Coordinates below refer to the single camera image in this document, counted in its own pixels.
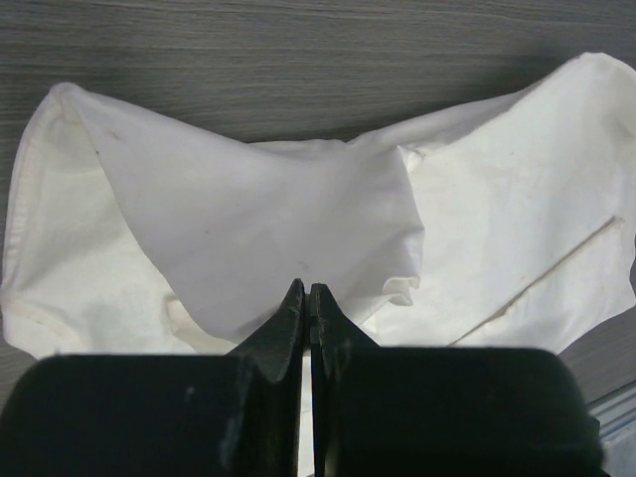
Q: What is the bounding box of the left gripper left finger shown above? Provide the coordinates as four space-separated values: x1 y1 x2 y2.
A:
1 280 305 476

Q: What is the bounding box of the cream white t shirt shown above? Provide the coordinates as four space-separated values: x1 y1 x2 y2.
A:
1 54 635 359

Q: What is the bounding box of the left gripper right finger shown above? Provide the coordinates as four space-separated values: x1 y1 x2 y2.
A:
308 284 604 476

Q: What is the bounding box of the aluminium rail beam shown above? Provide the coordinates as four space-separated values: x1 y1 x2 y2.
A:
588 382 635 439

